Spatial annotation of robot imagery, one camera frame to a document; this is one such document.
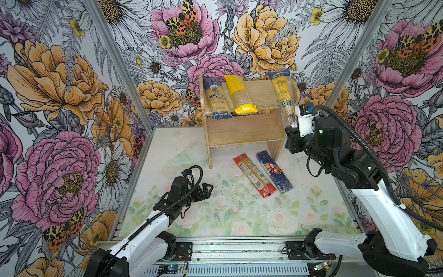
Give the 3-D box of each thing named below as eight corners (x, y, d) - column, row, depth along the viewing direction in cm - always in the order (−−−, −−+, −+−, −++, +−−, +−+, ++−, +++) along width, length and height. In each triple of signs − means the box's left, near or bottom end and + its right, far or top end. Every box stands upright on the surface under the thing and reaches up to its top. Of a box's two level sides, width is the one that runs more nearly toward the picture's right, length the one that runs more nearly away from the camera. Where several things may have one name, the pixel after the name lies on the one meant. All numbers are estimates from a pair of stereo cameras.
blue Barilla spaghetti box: (281, 193, 93) (283, 190, 90) (256, 156, 108) (257, 153, 106) (291, 189, 94) (293, 186, 91) (264, 153, 110) (265, 149, 107)
